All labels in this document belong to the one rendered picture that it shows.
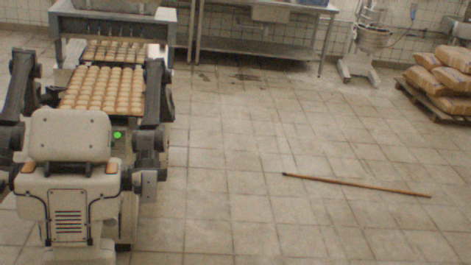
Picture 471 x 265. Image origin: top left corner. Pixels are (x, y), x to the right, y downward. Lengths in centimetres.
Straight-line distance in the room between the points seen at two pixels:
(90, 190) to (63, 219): 12
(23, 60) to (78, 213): 62
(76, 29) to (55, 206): 161
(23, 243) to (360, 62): 461
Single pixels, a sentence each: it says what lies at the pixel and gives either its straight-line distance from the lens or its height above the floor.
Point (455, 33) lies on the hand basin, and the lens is 621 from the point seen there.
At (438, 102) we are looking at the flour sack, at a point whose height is 19.
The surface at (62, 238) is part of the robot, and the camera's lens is 131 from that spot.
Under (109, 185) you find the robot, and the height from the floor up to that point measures 110.
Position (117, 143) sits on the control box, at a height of 77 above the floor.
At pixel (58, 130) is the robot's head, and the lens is 122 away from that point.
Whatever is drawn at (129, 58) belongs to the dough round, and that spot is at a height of 92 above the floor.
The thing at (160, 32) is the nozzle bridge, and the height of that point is 108.
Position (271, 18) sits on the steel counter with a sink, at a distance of 528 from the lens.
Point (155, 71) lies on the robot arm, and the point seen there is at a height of 125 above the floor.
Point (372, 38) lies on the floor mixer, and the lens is 538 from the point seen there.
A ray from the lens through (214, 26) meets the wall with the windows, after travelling 588.
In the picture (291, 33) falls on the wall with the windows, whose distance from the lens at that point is 603.
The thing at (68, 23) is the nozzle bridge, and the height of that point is 109.
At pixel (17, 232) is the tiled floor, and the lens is 277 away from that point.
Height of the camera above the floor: 182
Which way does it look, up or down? 28 degrees down
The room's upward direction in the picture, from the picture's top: 8 degrees clockwise
